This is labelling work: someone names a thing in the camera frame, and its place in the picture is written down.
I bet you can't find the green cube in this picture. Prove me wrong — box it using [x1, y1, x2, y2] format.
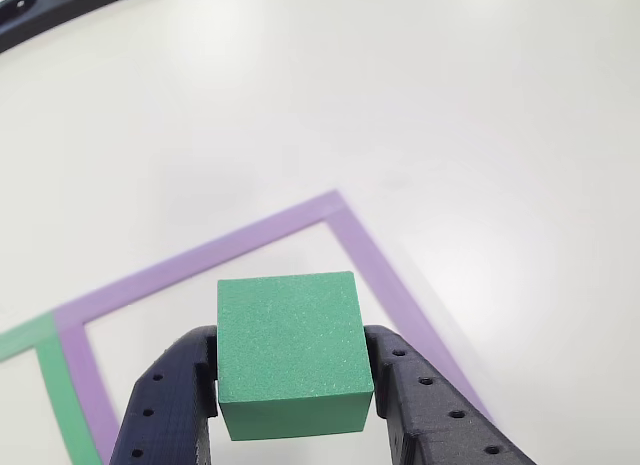
[216, 270, 376, 442]

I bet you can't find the black power strip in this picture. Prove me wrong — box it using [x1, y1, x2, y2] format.
[0, 0, 167, 54]

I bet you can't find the green square frame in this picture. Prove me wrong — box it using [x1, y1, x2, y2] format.
[0, 312, 104, 465]

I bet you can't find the purple square frame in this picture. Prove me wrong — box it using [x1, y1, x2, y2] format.
[53, 188, 497, 465]

